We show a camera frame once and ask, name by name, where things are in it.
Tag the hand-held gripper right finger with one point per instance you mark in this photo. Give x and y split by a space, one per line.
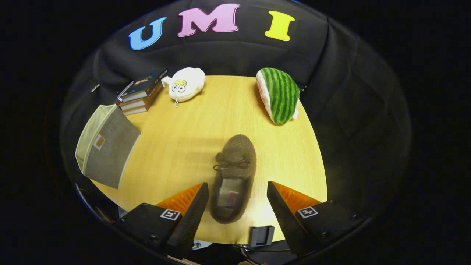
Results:
285 224

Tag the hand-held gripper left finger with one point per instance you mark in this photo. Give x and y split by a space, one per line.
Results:
187 224

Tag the brown fuzzy shoe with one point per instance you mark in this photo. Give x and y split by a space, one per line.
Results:
239 147

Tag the grey fabric storage box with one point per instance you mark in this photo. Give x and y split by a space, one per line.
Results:
110 154

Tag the brown cover book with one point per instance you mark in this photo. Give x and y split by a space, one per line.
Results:
147 101
136 110

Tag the watermelon slice plush toy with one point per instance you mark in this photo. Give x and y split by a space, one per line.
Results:
283 92

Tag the white plush toy with face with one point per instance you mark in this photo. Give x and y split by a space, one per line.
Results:
187 84

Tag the dark cover book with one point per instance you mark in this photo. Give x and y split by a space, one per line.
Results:
147 82

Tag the black plastic bracket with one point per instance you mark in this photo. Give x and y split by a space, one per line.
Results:
262 241

